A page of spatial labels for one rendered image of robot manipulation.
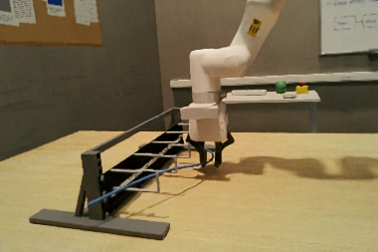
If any grey free-standing rack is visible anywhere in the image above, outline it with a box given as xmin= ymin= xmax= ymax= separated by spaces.
xmin=29 ymin=108 xmax=197 ymax=240

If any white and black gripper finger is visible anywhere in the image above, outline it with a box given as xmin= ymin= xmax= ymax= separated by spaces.
xmin=185 ymin=133 xmax=207 ymax=163
xmin=215 ymin=128 xmax=235 ymax=168

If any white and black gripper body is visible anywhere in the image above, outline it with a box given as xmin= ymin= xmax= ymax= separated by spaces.
xmin=189 ymin=101 xmax=230 ymax=141

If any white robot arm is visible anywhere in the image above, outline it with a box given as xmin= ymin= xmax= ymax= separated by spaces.
xmin=180 ymin=0 xmax=288 ymax=120

